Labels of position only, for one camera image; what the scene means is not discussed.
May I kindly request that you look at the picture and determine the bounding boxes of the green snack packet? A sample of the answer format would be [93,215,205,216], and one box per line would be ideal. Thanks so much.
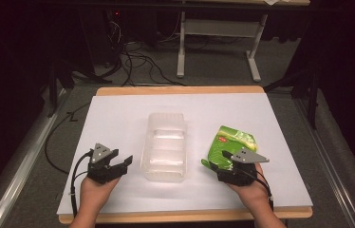
[200,124,259,171]

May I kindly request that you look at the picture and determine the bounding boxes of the long black floor cable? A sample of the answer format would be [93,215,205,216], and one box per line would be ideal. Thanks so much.
[44,102,92,176]

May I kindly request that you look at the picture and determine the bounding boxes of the black computer tower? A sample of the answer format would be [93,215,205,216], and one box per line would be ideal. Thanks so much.
[102,7,126,69]

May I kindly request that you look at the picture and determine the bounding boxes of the clear plastic tray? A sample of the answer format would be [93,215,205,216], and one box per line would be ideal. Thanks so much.
[140,111,189,183]

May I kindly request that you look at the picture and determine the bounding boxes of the white metal desk frame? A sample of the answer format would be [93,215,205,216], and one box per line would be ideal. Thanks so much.
[176,0,311,84]

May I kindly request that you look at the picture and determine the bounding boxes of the wooden table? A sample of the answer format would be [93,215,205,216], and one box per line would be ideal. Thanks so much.
[57,85,314,225]

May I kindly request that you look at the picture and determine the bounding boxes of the black stand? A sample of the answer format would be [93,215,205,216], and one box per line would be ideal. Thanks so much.
[46,58,114,119]
[263,61,322,130]

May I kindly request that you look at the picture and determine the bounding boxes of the black floor cable bundle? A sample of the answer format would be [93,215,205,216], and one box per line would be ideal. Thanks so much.
[101,18,188,87]

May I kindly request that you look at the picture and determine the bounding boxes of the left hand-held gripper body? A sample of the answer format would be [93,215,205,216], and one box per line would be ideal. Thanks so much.
[86,142,129,185]

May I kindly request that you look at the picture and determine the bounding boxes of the metal floor rail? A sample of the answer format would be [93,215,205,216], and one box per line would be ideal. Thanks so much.
[293,94,355,228]
[0,88,69,228]

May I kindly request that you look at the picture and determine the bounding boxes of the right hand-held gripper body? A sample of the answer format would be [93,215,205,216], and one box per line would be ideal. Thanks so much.
[216,146,271,187]

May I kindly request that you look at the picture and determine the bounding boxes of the person's right hand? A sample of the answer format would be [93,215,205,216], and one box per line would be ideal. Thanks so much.
[227,162,273,217]

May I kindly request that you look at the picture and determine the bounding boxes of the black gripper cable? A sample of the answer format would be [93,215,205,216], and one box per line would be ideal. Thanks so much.
[69,150,94,219]
[237,167,275,212]

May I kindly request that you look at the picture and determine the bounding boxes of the white table mat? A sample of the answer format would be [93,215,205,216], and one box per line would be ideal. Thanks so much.
[56,92,313,217]

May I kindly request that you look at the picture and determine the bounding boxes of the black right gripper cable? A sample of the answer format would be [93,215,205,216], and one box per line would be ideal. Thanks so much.
[237,167,275,212]

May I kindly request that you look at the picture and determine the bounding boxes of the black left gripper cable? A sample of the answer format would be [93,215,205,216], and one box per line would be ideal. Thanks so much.
[69,150,94,219]

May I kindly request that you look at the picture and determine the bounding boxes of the person's left hand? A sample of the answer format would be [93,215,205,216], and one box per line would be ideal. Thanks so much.
[79,176,121,214]

